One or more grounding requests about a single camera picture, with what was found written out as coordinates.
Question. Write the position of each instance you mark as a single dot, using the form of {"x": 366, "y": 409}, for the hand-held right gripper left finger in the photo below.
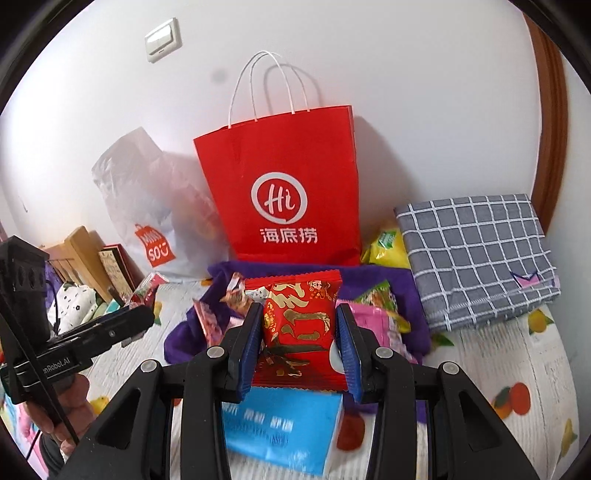
{"x": 249, "y": 355}

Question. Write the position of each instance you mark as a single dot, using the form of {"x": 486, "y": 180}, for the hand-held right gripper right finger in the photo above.
{"x": 350, "y": 355}

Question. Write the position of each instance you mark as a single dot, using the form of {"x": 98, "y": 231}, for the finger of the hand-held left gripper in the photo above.
{"x": 129, "y": 323}

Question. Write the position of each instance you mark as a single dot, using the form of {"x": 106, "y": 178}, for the strawberry print snack packet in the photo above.
{"x": 145, "y": 288}

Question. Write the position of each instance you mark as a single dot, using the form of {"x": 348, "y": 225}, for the long pink donut snack packet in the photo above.
{"x": 210, "y": 323}

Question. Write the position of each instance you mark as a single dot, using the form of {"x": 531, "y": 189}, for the red gold snack packet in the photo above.
{"x": 298, "y": 323}

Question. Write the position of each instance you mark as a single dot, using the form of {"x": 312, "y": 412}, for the dark pink picture snack packet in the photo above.
{"x": 235, "y": 293}

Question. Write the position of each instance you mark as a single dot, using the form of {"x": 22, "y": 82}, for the person's left hand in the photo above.
{"x": 69, "y": 406}

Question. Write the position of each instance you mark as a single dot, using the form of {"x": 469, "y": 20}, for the magenta snack packet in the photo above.
{"x": 371, "y": 321}

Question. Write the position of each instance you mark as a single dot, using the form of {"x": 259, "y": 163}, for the white dotted pillow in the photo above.
{"x": 76, "y": 304}

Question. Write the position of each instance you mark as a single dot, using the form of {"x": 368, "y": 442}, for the brown printed card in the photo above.
{"x": 115, "y": 272}

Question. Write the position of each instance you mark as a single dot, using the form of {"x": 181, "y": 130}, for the wooden headboard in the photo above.
{"x": 78, "y": 258}

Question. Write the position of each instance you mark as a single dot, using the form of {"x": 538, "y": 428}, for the green snack packet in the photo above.
{"x": 383, "y": 295}

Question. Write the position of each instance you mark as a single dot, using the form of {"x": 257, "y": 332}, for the purple towel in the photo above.
{"x": 411, "y": 318}

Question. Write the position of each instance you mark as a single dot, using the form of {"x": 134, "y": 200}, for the blue tissue pack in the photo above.
{"x": 286, "y": 429}

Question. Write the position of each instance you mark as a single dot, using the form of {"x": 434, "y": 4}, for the yellow green snack bag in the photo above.
{"x": 385, "y": 247}

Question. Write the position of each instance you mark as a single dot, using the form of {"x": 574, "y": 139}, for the white plastic shopping bag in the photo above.
{"x": 152, "y": 203}

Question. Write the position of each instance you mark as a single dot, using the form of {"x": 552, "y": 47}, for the grey checked folded cloth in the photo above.
{"x": 475, "y": 258}

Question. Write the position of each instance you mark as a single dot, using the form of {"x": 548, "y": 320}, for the red paper bag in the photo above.
{"x": 281, "y": 194}

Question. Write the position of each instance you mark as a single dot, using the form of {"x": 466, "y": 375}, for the fruit print tablecloth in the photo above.
{"x": 508, "y": 406}

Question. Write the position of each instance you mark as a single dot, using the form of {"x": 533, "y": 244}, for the white light switch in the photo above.
{"x": 164, "y": 40}

